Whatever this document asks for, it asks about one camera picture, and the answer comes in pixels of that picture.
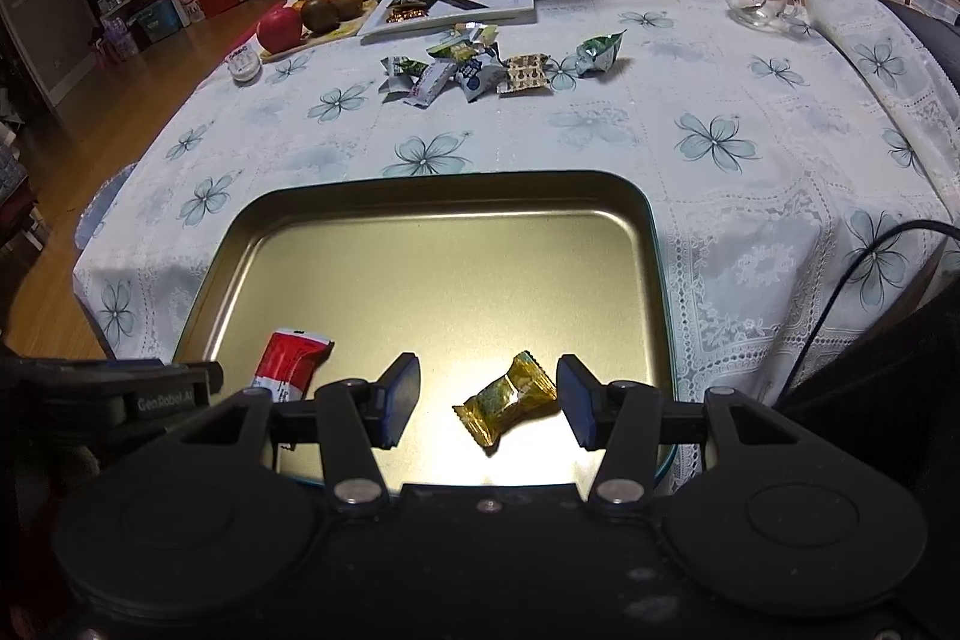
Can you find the white and pink snack packet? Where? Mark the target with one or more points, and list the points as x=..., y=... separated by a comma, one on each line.
x=427, y=84

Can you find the green triangular snack packet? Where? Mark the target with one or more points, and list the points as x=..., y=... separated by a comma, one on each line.
x=600, y=54

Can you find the gold candy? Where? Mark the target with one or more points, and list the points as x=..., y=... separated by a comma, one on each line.
x=506, y=401

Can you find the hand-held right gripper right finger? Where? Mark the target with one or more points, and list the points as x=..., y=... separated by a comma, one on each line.
x=577, y=404

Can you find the grey round stool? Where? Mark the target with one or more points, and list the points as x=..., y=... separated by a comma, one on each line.
x=97, y=205

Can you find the gold metal tin tray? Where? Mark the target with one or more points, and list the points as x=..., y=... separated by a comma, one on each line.
x=450, y=280

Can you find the yellow green snack packet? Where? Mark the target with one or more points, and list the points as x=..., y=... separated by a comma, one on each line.
x=450, y=49
x=480, y=35

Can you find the small green candy packet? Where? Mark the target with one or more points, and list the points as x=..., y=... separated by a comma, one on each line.
x=397, y=68

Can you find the white floral tablecloth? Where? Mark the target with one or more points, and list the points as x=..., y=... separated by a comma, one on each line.
x=525, y=138

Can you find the white rectangular plate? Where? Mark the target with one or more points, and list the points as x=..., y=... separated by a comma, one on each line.
x=487, y=12

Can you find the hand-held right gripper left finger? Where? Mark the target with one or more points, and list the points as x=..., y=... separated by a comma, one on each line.
x=401, y=396

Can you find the wooden cutting board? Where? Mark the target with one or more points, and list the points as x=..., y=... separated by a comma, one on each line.
x=334, y=31

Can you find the low white shelf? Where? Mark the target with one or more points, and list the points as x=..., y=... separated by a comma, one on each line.
x=142, y=10

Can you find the red apple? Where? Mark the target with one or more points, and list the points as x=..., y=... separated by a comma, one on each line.
x=279, y=29

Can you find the black leather chair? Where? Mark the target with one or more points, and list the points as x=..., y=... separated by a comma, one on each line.
x=922, y=33

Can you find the blue and white snack packet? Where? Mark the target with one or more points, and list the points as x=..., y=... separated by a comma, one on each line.
x=476, y=79

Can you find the small brown wrapped snack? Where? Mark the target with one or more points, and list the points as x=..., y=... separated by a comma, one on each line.
x=405, y=14

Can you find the small white round container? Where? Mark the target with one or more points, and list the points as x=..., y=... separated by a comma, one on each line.
x=244, y=66

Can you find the red and white snack packet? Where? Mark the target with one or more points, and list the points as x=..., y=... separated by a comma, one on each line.
x=289, y=359

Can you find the brown round fruit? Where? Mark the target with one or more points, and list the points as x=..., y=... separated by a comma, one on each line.
x=319, y=12
x=347, y=3

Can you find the brown patterned snack packet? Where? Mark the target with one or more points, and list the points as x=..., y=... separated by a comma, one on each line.
x=527, y=74

